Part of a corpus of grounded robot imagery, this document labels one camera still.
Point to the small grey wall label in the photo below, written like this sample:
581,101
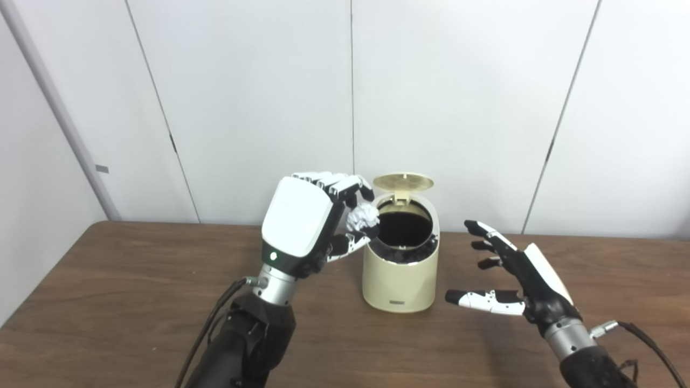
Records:
102,169

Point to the black bin liner bag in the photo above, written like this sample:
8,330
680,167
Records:
404,231

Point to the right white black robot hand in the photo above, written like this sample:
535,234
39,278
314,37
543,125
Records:
539,283

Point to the white paper ball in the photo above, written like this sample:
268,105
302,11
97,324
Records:
362,216

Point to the black wall panel hinge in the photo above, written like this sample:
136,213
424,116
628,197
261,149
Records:
173,143
549,150

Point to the cream-colored bin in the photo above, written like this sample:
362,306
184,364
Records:
401,285

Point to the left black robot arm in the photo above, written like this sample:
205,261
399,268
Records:
248,339

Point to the grey wall corner post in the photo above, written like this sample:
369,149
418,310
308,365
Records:
59,113

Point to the cream round bin lid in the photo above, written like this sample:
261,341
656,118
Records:
403,182

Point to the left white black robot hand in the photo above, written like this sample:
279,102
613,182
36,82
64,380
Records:
296,218

